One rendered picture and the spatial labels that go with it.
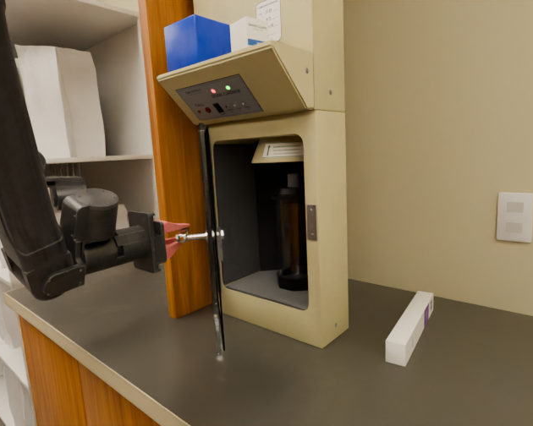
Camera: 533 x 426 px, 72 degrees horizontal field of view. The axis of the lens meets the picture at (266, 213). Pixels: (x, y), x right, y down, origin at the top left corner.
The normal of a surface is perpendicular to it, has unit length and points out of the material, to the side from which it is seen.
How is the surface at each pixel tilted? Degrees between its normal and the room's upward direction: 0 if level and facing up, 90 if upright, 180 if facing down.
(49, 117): 95
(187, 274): 90
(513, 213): 90
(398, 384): 0
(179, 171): 90
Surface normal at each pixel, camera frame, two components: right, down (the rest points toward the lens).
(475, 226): -0.65, 0.15
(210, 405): -0.05, -0.99
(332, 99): 0.75, 0.07
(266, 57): -0.43, 0.80
